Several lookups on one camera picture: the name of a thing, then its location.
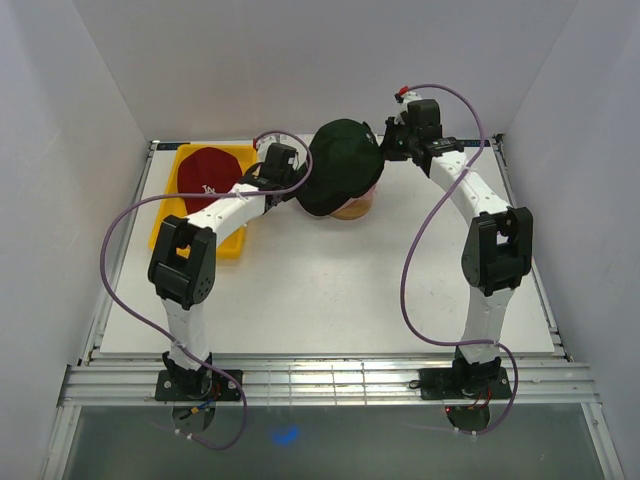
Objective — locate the aluminium table frame rail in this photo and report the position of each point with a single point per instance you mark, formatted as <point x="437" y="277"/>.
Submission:
<point x="315" y="381"/>

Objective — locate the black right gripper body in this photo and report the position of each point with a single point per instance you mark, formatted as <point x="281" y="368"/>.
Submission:
<point x="398" y="142"/>

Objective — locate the red baseball cap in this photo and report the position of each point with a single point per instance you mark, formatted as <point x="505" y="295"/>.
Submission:
<point x="208" y="170"/>

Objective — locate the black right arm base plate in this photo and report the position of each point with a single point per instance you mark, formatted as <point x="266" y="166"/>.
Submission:
<point x="442" y="384"/>

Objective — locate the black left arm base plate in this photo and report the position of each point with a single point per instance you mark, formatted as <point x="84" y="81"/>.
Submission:
<point x="203" y="387"/>

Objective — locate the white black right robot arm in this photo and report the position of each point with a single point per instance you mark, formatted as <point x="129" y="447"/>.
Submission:
<point x="497" y="253"/>

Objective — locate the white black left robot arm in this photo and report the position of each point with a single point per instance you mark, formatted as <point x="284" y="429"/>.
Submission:
<point x="220" y="197"/>

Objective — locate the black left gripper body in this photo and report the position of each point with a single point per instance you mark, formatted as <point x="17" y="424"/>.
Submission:
<point x="290" y="180"/>

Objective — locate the dark green NY cap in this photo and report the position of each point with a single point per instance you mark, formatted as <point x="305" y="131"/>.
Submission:
<point x="347" y="164"/>

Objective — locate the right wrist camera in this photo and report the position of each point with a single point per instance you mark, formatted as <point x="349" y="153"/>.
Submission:
<point x="403" y="98"/>

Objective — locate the pink LA baseball cap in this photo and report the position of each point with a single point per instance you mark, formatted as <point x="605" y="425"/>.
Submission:
<point x="367" y="198"/>

